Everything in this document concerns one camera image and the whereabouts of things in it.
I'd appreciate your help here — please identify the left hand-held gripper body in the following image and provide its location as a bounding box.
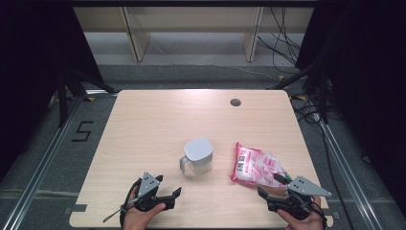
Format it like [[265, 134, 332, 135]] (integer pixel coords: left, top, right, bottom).
[[133, 172, 176, 213]]

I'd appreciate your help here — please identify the black metal stand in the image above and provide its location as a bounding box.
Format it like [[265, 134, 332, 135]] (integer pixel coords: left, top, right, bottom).
[[267, 57, 333, 126], [56, 63, 120, 128]]

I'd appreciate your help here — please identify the person's right hand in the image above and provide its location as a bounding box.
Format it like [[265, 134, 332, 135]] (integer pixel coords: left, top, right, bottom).
[[277, 195, 325, 230]]

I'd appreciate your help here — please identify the bundle of black hanging cables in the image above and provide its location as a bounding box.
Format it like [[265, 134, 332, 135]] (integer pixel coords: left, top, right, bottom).
[[257, 7, 303, 75]]

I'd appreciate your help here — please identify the pink and white powder bag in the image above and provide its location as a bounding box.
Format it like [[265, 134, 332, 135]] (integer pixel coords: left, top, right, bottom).
[[230, 142, 293, 189]]

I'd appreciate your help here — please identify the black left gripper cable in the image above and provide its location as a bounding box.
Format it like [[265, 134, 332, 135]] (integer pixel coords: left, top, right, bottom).
[[119, 177, 144, 230]]

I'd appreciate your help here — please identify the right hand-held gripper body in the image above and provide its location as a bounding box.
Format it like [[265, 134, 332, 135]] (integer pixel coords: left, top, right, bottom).
[[266, 175, 333, 221]]

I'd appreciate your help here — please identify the black curtain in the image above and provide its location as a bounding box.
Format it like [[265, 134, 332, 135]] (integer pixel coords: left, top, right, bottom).
[[295, 0, 406, 221], [0, 0, 105, 181]]

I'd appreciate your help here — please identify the grey zip tie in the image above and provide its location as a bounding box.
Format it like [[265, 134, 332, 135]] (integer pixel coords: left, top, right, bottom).
[[101, 206, 129, 223]]

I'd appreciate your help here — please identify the silver metal floor rail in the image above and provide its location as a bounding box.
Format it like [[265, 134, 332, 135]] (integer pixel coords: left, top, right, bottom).
[[0, 94, 86, 230], [319, 121, 386, 230]]

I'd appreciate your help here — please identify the person's left hand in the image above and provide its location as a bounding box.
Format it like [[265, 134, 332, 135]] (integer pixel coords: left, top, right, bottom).
[[122, 186, 167, 230]]

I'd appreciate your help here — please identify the black tape strip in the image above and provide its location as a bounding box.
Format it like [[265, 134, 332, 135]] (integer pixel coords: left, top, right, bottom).
[[63, 203, 88, 215]]

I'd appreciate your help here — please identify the clear jar with grey lid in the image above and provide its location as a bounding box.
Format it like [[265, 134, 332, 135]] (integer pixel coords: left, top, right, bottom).
[[179, 137, 214, 176]]

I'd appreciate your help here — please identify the black crossbar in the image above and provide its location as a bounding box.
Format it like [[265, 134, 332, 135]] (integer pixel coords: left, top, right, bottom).
[[70, 0, 320, 9]]

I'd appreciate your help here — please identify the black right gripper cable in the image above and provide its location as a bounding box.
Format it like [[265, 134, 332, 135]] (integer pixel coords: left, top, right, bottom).
[[305, 197, 329, 230]]

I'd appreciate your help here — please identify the beige wooden furniture frame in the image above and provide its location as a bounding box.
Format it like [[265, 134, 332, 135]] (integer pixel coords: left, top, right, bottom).
[[73, 6, 315, 63]]

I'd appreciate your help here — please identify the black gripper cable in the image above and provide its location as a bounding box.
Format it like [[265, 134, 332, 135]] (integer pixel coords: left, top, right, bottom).
[[305, 197, 329, 230], [119, 177, 144, 230]]

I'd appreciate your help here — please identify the tangle of black floor cables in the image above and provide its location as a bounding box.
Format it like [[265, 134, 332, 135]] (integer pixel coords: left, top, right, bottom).
[[291, 95, 324, 125]]

